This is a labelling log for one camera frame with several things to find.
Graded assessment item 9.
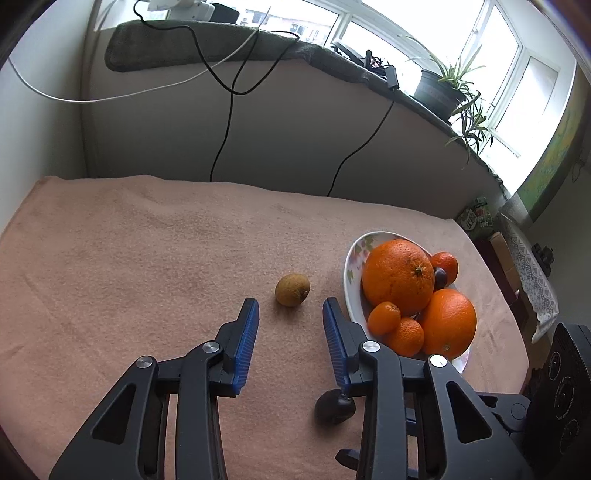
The black power adapter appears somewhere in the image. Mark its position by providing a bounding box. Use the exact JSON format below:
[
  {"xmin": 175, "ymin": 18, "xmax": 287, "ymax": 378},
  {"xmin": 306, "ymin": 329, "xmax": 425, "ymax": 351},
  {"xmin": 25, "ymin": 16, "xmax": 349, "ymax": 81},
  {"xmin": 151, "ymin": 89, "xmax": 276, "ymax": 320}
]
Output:
[{"xmin": 212, "ymin": 2, "xmax": 242, "ymax": 24}]

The green snack packet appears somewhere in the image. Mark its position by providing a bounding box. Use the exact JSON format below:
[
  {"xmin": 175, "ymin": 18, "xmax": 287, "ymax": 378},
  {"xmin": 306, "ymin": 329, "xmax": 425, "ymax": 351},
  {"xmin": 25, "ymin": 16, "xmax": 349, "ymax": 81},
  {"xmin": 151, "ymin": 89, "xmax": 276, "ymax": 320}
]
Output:
[{"xmin": 463, "ymin": 198, "xmax": 496, "ymax": 232}]

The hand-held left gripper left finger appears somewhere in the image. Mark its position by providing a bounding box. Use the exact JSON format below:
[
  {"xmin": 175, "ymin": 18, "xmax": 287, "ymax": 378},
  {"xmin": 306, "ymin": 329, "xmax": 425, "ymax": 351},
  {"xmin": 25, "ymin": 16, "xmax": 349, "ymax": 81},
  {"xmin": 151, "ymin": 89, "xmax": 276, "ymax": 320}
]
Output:
[{"xmin": 48, "ymin": 298, "xmax": 260, "ymax": 480}]

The white floral plate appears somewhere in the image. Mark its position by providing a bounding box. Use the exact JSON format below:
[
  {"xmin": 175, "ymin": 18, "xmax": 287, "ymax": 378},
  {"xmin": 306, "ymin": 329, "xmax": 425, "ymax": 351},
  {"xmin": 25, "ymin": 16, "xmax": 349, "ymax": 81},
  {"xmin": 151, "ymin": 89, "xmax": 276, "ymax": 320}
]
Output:
[{"xmin": 342, "ymin": 231, "xmax": 472, "ymax": 376}]

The black clip device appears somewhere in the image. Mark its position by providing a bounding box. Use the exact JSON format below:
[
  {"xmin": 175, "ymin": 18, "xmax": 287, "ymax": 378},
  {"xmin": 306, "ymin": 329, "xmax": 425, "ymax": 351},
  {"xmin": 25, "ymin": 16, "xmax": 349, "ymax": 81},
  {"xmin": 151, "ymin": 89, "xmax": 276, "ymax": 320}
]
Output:
[{"xmin": 331, "ymin": 41, "xmax": 371, "ymax": 62}]

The brown kiwi fruit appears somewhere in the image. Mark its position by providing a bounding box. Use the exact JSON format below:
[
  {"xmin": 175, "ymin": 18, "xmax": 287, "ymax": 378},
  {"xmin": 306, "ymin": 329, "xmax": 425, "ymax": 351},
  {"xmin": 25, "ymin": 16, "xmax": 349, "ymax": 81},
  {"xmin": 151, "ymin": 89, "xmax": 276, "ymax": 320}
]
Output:
[{"xmin": 275, "ymin": 274, "xmax": 310, "ymax": 307}]

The small oval kumquat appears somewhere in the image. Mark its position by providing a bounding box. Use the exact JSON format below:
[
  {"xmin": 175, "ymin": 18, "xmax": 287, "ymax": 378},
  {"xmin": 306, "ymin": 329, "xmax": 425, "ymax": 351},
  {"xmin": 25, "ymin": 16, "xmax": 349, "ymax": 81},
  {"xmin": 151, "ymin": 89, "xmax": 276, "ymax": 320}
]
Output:
[{"xmin": 368, "ymin": 301, "xmax": 402, "ymax": 336}]

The small tangerine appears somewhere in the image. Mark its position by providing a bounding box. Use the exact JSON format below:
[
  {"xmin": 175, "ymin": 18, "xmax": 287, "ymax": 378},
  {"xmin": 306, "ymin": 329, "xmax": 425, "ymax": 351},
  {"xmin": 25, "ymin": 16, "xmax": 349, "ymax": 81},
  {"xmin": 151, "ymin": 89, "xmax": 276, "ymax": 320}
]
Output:
[
  {"xmin": 387, "ymin": 318, "xmax": 425, "ymax": 357},
  {"xmin": 431, "ymin": 251, "xmax": 459, "ymax": 289}
]

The white lace cloth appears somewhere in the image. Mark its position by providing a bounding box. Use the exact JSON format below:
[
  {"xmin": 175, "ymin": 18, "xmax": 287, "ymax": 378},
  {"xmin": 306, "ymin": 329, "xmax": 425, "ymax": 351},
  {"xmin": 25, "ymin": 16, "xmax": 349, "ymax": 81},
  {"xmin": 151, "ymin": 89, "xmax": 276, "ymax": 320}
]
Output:
[{"xmin": 498, "ymin": 211, "xmax": 560, "ymax": 343}]

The white cable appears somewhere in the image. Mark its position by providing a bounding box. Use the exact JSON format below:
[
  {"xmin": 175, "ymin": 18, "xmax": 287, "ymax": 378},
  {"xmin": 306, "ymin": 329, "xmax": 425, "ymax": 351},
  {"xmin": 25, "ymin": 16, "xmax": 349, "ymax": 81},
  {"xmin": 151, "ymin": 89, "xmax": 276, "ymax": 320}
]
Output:
[{"xmin": 7, "ymin": 6, "xmax": 274, "ymax": 104}]

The long black cable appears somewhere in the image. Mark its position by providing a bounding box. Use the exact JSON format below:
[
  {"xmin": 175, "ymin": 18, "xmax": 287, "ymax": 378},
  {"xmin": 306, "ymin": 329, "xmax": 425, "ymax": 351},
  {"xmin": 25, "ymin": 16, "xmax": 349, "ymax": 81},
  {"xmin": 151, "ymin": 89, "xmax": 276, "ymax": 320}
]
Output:
[{"xmin": 134, "ymin": 0, "xmax": 301, "ymax": 184}]

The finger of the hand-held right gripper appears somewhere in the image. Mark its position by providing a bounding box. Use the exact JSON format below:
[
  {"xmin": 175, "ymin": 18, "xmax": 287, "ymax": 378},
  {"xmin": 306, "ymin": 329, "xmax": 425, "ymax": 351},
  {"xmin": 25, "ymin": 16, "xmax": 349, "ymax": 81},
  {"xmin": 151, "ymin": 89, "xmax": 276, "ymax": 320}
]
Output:
[
  {"xmin": 335, "ymin": 448, "xmax": 366, "ymax": 472},
  {"xmin": 473, "ymin": 392, "xmax": 532, "ymax": 437}
]

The large round orange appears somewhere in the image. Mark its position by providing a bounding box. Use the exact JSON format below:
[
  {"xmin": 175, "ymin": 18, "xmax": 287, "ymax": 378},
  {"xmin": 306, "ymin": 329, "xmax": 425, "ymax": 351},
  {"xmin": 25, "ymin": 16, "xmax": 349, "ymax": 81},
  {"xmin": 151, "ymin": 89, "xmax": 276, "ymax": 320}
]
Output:
[{"xmin": 361, "ymin": 239, "xmax": 435, "ymax": 317}]

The black cable with inline box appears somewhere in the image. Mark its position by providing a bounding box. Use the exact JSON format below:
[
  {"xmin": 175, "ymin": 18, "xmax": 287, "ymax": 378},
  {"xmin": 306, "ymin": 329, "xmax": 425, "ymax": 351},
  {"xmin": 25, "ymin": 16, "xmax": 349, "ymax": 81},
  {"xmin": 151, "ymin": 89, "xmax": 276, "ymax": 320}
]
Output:
[{"xmin": 327, "ymin": 64, "xmax": 402, "ymax": 197}]

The large oval orange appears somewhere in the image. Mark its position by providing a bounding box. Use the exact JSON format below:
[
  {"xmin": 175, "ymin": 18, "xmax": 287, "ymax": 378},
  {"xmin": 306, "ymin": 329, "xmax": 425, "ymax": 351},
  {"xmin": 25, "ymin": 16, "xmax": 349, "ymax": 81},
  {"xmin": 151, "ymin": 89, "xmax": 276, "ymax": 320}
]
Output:
[{"xmin": 417, "ymin": 288, "xmax": 478, "ymax": 361}]

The yellow green wall picture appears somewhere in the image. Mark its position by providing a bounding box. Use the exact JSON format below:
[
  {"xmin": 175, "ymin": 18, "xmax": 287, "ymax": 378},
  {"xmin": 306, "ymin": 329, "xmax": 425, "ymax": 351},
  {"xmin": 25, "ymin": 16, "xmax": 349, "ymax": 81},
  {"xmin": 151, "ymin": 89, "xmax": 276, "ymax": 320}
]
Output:
[{"xmin": 514, "ymin": 65, "xmax": 583, "ymax": 223}]

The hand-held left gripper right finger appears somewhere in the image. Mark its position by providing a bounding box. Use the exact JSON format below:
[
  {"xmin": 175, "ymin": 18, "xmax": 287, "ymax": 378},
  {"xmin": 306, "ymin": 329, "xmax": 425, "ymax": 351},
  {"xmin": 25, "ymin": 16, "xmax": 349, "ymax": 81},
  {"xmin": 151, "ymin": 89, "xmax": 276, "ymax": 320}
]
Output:
[{"xmin": 322, "ymin": 298, "xmax": 534, "ymax": 480}]

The cardboard box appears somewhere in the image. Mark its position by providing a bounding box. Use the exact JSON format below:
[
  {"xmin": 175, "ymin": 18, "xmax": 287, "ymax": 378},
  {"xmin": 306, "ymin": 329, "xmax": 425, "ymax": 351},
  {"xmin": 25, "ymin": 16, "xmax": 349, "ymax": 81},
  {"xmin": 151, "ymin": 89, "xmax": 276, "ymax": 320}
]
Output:
[{"xmin": 475, "ymin": 231, "xmax": 525, "ymax": 303}]

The white power strip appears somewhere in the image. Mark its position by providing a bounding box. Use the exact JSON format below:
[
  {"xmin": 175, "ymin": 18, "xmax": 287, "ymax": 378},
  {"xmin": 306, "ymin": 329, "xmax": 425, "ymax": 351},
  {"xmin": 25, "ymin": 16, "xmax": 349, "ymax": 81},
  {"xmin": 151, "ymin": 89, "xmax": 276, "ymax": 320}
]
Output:
[{"xmin": 147, "ymin": 0, "xmax": 216, "ymax": 21}]

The potted spider plant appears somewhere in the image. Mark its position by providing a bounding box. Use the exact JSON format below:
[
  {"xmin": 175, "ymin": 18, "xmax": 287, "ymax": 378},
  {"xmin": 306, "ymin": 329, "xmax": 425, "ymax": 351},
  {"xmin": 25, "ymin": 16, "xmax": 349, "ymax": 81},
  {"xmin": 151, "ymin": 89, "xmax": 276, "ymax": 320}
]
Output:
[{"xmin": 399, "ymin": 34, "xmax": 495, "ymax": 169}]

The large dark plum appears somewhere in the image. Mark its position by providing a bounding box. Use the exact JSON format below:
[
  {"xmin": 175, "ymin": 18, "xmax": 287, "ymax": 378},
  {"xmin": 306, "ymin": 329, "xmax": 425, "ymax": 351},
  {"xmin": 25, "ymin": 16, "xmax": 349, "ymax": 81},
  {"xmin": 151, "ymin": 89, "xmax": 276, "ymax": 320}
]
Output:
[{"xmin": 315, "ymin": 389, "xmax": 356, "ymax": 426}]

